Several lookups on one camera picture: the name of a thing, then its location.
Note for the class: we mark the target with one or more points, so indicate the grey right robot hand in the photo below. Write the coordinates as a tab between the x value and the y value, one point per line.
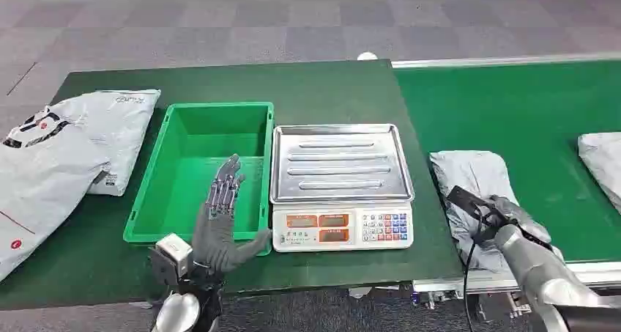
519	215

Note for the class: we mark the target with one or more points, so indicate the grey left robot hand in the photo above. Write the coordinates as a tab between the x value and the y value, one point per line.
213	242

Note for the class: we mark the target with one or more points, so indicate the grey parcel bag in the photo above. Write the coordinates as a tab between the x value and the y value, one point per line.
473	174

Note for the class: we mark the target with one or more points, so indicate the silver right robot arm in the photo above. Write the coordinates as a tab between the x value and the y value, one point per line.
538	271

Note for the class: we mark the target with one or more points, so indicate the green plastic crate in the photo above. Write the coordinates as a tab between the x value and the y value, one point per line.
194	208

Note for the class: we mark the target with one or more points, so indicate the grey parcel red print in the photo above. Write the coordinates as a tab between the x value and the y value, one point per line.
604	160

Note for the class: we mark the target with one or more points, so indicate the green conveyor belt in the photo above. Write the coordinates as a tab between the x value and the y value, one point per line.
514	111

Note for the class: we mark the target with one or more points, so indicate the grey parcel with barcode label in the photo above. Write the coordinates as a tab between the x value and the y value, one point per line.
121	135

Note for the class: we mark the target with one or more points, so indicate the electronic weighing scale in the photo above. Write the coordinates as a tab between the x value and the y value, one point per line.
339	174

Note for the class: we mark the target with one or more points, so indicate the large grey parcel black logo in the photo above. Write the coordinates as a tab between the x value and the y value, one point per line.
39	184

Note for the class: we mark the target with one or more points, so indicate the white round cap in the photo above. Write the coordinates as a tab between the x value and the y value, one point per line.
367	56

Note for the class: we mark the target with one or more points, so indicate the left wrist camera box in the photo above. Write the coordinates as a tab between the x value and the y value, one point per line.
172	257

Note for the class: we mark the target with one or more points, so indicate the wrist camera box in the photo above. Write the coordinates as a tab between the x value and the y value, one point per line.
465	201
172	257

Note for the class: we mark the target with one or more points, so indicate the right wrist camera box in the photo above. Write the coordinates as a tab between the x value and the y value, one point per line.
465	201

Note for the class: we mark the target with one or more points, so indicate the silver conveyor frame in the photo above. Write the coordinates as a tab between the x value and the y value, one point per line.
485	283

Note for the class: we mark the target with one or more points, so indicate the white table bracket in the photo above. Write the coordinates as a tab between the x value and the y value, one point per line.
360	292

